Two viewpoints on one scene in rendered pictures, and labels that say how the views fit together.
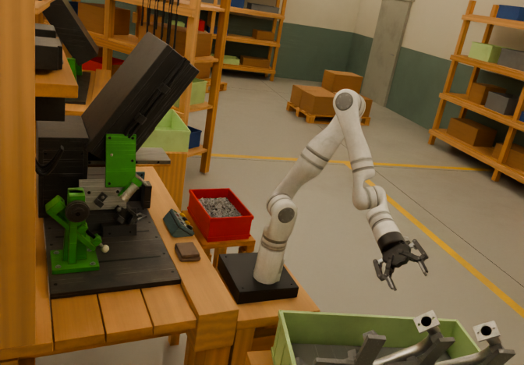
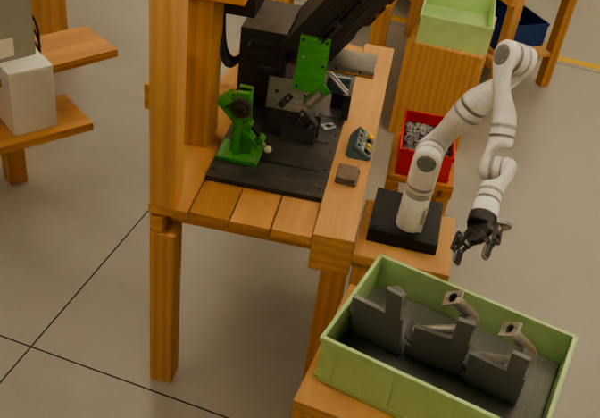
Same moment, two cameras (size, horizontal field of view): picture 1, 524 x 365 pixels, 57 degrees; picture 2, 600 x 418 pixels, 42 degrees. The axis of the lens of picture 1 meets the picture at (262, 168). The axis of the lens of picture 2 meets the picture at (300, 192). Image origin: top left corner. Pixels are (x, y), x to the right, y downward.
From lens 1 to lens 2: 1.21 m
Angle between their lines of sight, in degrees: 34
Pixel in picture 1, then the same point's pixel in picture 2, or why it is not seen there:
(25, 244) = (169, 127)
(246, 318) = (363, 254)
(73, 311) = (216, 195)
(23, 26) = not seen: outside the picture
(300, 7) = not seen: outside the picture
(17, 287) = (162, 159)
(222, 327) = (337, 254)
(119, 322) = (245, 216)
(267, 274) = (404, 221)
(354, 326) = not seen: hidden behind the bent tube
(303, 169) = (452, 120)
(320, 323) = (418, 281)
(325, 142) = (479, 95)
